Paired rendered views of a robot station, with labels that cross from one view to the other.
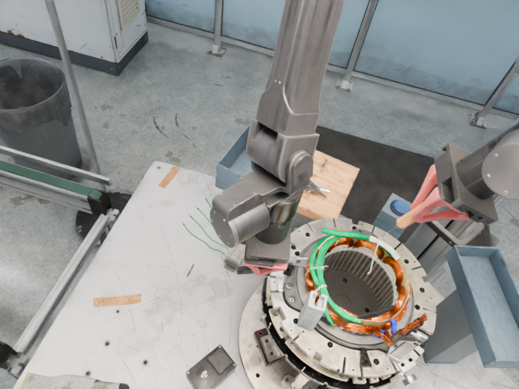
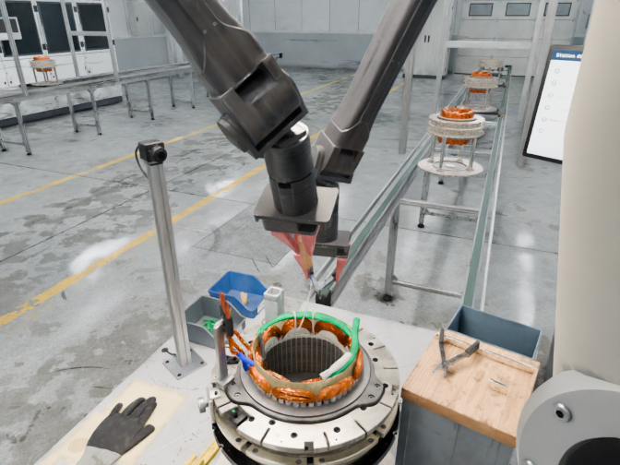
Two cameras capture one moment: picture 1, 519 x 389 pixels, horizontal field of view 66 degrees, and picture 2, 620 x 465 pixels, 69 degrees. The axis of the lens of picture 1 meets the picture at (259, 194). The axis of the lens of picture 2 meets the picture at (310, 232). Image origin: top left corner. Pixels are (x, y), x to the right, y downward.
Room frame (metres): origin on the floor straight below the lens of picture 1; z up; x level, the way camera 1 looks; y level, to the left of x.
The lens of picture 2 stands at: (0.55, -0.79, 1.64)
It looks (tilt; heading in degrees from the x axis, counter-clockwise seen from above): 26 degrees down; 106
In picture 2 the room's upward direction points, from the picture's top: straight up
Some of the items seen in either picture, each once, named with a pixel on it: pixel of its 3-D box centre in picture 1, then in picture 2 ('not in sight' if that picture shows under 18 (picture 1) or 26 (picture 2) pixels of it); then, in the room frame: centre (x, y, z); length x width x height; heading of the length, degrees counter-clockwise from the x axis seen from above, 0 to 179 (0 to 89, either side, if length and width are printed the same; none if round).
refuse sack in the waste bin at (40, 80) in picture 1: (30, 112); not in sight; (1.33, 1.14, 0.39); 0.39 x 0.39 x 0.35
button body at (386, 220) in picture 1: (381, 235); not in sight; (0.64, -0.34, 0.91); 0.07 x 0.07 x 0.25; 64
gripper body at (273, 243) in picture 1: (272, 221); (323, 227); (0.35, -0.03, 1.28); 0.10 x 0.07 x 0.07; 5
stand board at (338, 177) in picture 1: (308, 180); (471, 379); (0.65, -0.11, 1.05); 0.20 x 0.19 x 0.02; 73
